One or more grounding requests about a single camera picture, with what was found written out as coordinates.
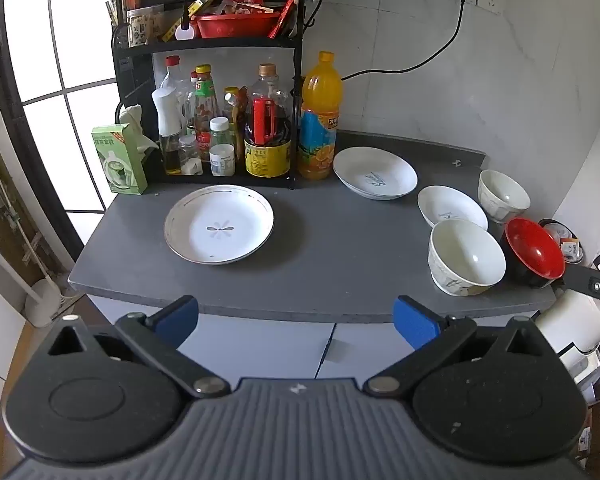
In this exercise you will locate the small glass jar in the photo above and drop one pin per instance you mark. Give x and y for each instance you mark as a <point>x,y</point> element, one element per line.
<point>190,157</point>

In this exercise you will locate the yellow packet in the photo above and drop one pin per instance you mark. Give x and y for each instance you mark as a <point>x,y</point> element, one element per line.
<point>180,22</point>

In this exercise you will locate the black metal rack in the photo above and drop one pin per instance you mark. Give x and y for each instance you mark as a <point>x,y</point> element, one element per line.
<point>130,70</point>

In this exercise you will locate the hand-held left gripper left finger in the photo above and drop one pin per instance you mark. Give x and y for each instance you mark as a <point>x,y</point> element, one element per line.
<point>177,319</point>

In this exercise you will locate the green carton box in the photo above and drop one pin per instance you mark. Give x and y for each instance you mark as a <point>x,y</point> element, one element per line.
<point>120,160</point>

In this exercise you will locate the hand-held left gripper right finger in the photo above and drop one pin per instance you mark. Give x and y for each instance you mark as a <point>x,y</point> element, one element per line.
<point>414,325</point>

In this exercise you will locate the orange juice bottle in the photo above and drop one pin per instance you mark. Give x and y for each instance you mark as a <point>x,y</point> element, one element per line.
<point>321,125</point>

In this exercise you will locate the red plastic basin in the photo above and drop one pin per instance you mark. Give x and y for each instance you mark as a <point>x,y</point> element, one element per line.
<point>232,26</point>

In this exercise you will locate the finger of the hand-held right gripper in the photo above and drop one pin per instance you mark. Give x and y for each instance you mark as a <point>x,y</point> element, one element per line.
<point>582,281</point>

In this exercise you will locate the white labelled jar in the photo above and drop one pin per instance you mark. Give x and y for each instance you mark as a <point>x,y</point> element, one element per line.
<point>145,25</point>

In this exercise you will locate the white electric kettle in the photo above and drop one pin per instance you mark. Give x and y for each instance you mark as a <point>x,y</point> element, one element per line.
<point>575,320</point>

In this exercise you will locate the white crumpled cloth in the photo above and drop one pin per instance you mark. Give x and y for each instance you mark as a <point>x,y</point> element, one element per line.
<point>136,122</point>

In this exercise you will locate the black window frame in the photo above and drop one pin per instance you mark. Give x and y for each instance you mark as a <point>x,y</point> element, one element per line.
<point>15,110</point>

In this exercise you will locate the white patterned bowl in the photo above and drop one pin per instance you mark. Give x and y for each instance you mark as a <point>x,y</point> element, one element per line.
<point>467,255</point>

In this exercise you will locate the black trash bin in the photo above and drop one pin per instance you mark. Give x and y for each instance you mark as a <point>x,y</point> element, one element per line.
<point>562,240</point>

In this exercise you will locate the silver rimmed white plate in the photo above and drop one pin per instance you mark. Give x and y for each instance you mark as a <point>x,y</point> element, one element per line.
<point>220,225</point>

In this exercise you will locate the large printed white plate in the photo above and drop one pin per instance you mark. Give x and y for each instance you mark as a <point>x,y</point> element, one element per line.
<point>375,172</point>

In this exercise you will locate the small white bottle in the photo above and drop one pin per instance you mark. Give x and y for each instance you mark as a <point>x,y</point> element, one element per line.
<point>222,160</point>

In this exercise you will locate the amber sauce bottle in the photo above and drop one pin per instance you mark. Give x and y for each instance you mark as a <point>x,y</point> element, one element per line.
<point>234,110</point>

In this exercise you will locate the yellow capped chili sauce bottle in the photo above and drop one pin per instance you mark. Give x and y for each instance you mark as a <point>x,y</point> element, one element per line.
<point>203,105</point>

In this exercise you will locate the red snack packet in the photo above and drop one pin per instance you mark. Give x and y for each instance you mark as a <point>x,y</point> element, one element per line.
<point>282,17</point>

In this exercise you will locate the red capped clear bottle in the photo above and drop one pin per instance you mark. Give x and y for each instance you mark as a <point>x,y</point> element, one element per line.
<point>174,77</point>

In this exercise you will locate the red and black bowl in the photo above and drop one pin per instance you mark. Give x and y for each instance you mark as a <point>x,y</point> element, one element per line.
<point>532,250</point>

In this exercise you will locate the black gooseneck lamp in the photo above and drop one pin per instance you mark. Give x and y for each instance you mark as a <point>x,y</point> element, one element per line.
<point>185,32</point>

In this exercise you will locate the white cabinet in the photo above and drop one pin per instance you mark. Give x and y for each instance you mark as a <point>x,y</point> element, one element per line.
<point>260,345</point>

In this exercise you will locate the small green bottle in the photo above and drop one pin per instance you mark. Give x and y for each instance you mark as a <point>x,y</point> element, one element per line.
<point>220,132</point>

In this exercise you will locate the plain white bowl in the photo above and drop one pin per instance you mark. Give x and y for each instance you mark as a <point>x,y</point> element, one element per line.
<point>505,195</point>

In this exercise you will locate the small shallow white plate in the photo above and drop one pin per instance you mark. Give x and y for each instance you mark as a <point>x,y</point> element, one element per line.
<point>450,207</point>

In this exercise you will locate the white capped oil dispenser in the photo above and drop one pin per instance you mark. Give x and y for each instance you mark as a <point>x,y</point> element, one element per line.
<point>167,120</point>

